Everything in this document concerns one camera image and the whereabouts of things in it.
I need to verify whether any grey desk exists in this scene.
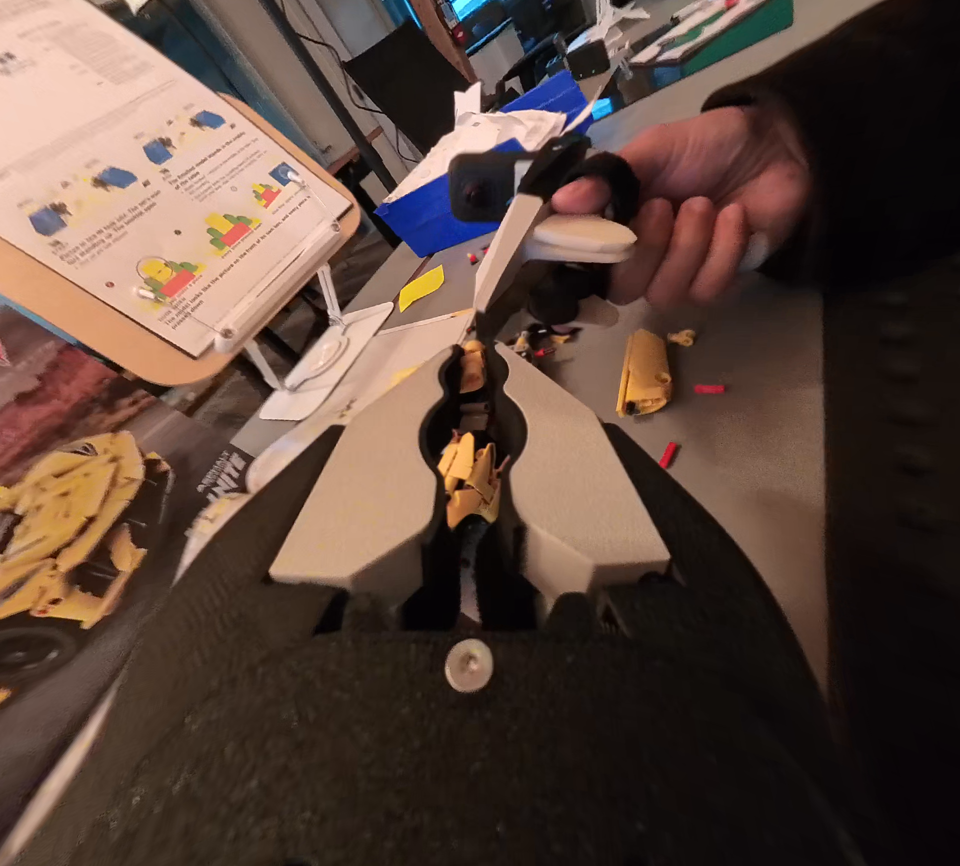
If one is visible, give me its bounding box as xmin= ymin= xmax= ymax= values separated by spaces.
xmin=232 ymin=0 xmax=924 ymax=694

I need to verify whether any heap of white paper bags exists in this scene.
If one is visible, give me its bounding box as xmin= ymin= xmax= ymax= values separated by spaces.
xmin=382 ymin=82 xmax=601 ymax=207

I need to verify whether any printed instruction sheet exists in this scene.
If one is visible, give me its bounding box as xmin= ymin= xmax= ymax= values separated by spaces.
xmin=0 ymin=0 xmax=352 ymax=357

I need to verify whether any person's right forearm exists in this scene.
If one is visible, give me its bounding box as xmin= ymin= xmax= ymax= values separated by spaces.
xmin=701 ymin=0 xmax=960 ymax=297

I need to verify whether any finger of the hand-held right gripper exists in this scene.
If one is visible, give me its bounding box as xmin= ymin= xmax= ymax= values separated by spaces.
xmin=474 ymin=197 xmax=545 ymax=338

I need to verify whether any yellow sticky note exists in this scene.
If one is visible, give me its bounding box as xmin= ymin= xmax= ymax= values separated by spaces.
xmin=397 ymin=264 xmax=445 ymax=313

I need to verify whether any green baseplate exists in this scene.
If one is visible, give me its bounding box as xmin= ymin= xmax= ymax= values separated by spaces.
xmin=652 ymin=0 xmax=795 ymax=83

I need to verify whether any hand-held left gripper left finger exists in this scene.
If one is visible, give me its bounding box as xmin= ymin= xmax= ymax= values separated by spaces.
xmin=268 ymin=344 xmax=470 ymax=630

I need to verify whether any yellow brick subassembly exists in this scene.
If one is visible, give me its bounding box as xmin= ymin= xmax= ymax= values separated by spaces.
xmin=437 ymin=341 xmax=511 ymax=529

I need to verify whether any blue storage bin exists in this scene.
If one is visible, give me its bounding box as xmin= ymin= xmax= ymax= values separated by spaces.
xmin=373 ymin=69 xmax=594 ymax=259

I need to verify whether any yellow curved panel piece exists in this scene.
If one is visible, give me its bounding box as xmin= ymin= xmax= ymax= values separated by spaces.
xmin=615 ymin=328 xmax=675 ymax=418

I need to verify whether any black monitor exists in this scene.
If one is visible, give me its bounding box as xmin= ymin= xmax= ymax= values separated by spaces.
xmin=343 ymin=18 xmax=474 ymax=154

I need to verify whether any person's right hand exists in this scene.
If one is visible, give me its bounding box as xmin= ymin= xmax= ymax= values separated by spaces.
xmin=555 ymin=104 xmax=815 ymax=308

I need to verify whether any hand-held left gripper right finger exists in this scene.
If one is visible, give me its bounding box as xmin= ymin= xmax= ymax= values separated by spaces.
xmin=483 ymin=343 xmax=671 ymax=627

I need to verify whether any open instruction booklet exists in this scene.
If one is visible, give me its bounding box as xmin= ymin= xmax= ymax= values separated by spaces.
xmin=243 ymin=307 xmax=481 ymax=495

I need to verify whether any toy car set box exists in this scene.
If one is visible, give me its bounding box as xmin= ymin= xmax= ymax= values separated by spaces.
xmin=0 ymin=303 xmax=256 ymax=859

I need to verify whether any wooden clipboard board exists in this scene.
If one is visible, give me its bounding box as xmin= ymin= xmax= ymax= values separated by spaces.
xmin=0 ymin=0 xmax=355 ymax=387

